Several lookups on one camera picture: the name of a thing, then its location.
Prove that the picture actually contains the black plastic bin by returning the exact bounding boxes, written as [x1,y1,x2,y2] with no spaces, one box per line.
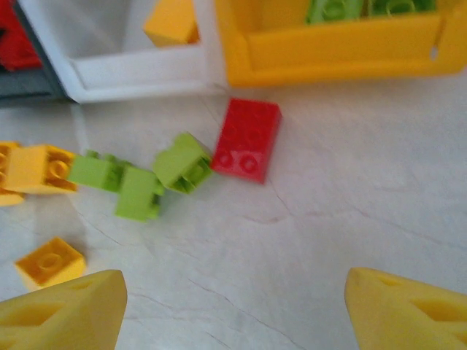
[0,0,78,109]

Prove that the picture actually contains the white plastic bin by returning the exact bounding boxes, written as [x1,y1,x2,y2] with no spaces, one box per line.
[17,0,229,105]

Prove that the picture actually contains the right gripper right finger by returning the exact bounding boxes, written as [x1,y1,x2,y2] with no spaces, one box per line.
[344,267,467,350]

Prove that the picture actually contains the yellow lego brick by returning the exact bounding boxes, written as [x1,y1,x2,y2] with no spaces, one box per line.
[0,141,26,208]
[142,0,200,48]
[14,236,87,291]
[3,144,79,194]

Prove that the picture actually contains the red lego brick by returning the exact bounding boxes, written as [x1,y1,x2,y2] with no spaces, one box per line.
[0,0,43,72]
[210,97,283,185]

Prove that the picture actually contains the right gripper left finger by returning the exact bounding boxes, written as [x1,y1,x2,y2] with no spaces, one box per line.
[0,268,128,350]

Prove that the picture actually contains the long green lego brick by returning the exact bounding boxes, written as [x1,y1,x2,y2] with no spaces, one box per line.
[305,0,366,25]

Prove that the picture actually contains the orange plastic bin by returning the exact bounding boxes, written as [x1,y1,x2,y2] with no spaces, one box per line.
[214,0,467,88]

